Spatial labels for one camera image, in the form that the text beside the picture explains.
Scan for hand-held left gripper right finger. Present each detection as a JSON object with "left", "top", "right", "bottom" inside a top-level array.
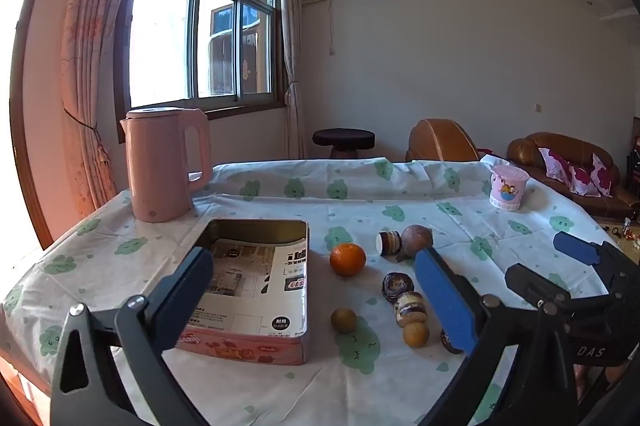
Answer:
[{"left": 414, "top": 247, "right": 581, "bottom": 426}]

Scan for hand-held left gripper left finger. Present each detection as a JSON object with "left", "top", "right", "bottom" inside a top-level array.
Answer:
[{"left": 50, "top": 247, "right": 215, "bottom": 426}]

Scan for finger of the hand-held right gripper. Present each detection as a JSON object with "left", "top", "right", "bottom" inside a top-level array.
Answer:
[
  {"left": 504, "top": 262, "right": 574, "bottom": 313},
  {"left": 552, "top": 231, "right": 636, "bottom": 293}
]

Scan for small tan round fruit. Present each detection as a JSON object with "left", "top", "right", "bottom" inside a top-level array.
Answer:
[
  {"left": 330, "top": 307, "right": 358, "bottom": 334},
  {"left": 402, "top": 321, "right": 431, "bottom": 348}
]

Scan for dark water chestnut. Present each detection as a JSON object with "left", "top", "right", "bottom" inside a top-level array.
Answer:
[{"left": 382, "top": 272, "right": 415, "bottom": 304}]

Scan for brown round root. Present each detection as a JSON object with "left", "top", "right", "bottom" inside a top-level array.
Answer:
[{"left": 397, "top": 224, "right": 435, "bottom": 263}]

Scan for pink metal tin box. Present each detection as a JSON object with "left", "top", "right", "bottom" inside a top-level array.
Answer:
[{"left": 172, "top": 218, "right": 309, "bottom": 366}]

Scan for orange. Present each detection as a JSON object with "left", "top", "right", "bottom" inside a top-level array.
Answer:
[{"left": 329, "top": 243, "right": 367, "bottom": 277}]

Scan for printed paper sheet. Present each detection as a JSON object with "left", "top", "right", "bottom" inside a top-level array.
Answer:
[{"left": 187, "top": 238, "right": 306, "bottom": 337}]

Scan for white magenta floral pillow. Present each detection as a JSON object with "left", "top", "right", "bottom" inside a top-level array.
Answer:
[
  {"left": 567, "top": 163, "right": 601, "bottom": 197},
  {"left": 537, "top": 147, "right": 573, "bottom": 187},
  {"left": 590, "top": 153, "right": 615, "bottom": 198}
]

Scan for pink cartoon print cup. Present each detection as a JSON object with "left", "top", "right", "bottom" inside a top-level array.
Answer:
[{"left": 489, "top": 164, "right": 530, "bottom": 212}]

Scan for brown leather sofa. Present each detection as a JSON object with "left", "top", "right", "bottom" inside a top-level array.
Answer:
[{"left": 506, "top": 132, "right": 640, "bottom": 222}]

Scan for pink electric kettle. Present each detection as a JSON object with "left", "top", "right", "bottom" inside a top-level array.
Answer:
[{"left": 119, "top": 107, "right": 213, "bottom": 223}]

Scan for white cloud print tablecloth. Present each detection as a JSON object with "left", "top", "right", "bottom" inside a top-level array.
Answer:
[{"left": 0, "top": 158, "right": 626, "bottom": 426}]

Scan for brown leather armchair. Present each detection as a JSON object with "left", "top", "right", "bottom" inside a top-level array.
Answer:
[{"left": 405, "top": 118, "right": 481, "bottom": 163}]

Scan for dark round stool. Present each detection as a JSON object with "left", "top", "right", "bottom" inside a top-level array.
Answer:
[{"left": 312, "top": 128, "right": 376, "bottom": 160}]

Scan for pink floral curtain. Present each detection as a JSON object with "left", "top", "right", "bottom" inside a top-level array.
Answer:
[{"left": 60, "top": 0, "right": 166, "bottom": 217}]

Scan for sliding glass window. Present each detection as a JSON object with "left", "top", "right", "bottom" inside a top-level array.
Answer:
[{"left": 114, "top": 0, "right": 283, "bottom": 144}]

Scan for white tied curtain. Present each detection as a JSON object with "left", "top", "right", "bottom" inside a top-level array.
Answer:
[{"left": 278, "top": 0, "right": 307, "bottom": 159}]

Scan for white air conditioner pipe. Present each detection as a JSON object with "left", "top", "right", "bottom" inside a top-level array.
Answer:
[{"left": 305, "top": 0, "right": 336, "bottom": 56}]

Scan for wooden door frame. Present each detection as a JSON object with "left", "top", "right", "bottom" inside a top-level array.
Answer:
[{"left": 0, "top": 0, "right": 56, "bottom": 252}]

